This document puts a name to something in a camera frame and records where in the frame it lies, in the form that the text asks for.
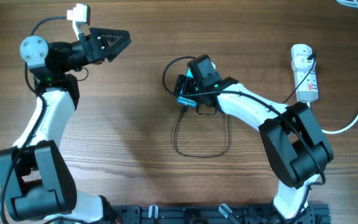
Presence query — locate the white power strip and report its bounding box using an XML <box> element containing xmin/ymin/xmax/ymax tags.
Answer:
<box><xmin>291</xmin><ymin>44</ymin><xmax>319</xmax><ymax>103</ymax></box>

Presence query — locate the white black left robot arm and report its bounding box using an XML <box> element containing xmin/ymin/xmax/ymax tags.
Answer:
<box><xmin>0</xmin><ymin>27</ymin><xmax>131</xmax><ymax>223</ymax></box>

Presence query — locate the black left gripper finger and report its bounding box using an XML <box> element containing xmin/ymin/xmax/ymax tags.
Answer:
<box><xmin>89</xmin><ymin>27</ymin><xmax>129</xmax><ymax>59</ymax></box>
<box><xmin>107</xmin><ymin>38</ymin><xmax>132</xmax><ymax>62</ymax></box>

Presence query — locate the Galaxy S25 smartphone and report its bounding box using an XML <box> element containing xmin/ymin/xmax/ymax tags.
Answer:
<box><xmin>177</xmin><ymin>69</ymin><xmax>197</xmax><ymax>107</ymax></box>

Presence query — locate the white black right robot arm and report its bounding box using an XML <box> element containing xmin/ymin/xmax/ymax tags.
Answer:
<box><xmin>170</xmin><ymin>54</ymin><xmax>334</xmax><ymax>223</ymax></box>

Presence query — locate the black USB charging cable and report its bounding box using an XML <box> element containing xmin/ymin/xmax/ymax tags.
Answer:
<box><xmin>173</xmin><ymin>49</ymin><xmax>316</xmax><ymax>158</ymax></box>

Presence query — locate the black mounting rail base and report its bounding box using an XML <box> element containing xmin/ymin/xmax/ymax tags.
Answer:
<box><xmin>111</xmin><ymin>203</ymin><xmax>331</xmax><ymax>224</ymax></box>

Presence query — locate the white charger plug adapter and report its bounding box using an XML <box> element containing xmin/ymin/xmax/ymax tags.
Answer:
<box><xmin>291</xmin><ymin>54</ymin><xmax>314</xmax><ymax>72</ymax></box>

